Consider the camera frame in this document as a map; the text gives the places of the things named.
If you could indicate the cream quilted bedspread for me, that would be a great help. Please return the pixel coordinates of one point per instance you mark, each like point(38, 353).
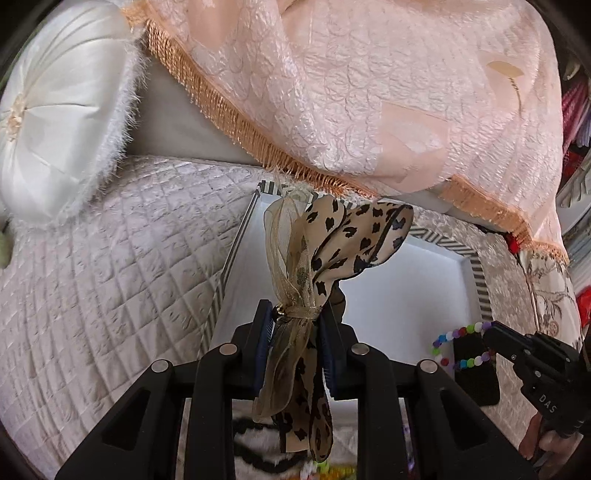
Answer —
point(115, 277)

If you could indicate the leopard print hair bow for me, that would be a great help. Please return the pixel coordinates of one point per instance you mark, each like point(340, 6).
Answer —
point(332, 240)

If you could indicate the white round satin pillow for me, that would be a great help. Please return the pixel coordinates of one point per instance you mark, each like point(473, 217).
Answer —
point(60, 115)

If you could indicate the hanging colourful clothes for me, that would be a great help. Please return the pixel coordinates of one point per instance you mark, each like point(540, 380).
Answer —
point(575, 115)

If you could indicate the cream floral bedcover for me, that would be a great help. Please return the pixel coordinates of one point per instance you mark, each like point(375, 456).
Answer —
point(549, 295)

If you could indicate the red cloth item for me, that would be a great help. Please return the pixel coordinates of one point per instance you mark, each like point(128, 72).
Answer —
point(515, 242)

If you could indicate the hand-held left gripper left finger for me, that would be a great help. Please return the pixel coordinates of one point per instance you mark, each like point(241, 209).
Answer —
point(265, 350)

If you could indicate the striped rim white tray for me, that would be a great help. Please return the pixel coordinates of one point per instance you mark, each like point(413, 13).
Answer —
point(406, 295)

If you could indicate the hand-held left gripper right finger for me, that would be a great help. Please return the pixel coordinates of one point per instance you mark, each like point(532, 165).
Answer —
point(328, 355)

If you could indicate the black white fuzzy cloth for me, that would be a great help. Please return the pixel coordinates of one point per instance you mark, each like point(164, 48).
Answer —
point(251, 445)

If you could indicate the beige cushioned backrest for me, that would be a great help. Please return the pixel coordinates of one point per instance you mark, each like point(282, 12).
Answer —
point(175, 120)

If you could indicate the peach fringed blanket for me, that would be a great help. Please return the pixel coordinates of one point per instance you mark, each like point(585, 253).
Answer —
point(346, 92)

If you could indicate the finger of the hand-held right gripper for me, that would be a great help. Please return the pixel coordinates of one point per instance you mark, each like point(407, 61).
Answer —
point(508, 341)

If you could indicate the person's right hand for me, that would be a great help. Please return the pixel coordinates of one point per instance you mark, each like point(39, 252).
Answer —
point(549, 447)

